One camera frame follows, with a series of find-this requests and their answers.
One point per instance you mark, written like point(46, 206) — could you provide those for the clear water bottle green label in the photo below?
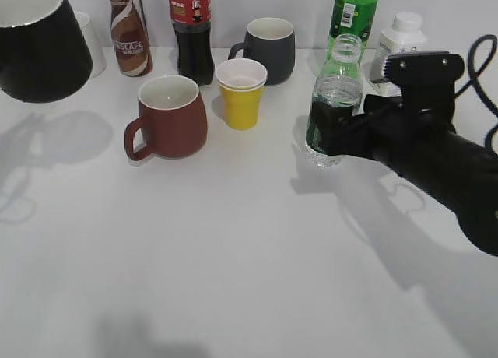
point(336, 97)

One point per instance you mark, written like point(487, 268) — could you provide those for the white inner paper cup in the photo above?
point(241, 73)

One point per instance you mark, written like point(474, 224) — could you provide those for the white yogurt drink bottle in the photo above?
point(404, 35)

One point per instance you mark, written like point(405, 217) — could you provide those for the white ceramic mug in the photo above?
point(93, 43)

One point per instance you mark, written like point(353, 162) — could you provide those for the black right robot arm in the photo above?
point(470, 192)

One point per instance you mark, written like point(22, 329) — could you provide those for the dark grey ceramic mug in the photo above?
point(271, 42)

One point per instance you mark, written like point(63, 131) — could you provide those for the cola bottle red label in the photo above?
point(191, 20)

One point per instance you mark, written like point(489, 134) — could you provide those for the green soda bottle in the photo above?
point(354, 17)

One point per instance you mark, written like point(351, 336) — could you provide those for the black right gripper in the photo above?
point(413, 129)

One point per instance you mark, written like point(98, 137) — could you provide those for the black ceramic mug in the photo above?
point(44, 56)

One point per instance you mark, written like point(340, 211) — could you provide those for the yellow paper cup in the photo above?
point(241, 106)

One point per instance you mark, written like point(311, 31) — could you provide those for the brown Nescafe coffee bottle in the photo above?
point(130, 39)

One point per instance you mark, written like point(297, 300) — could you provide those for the red-brown ceramic mug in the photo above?
point(172, 119)

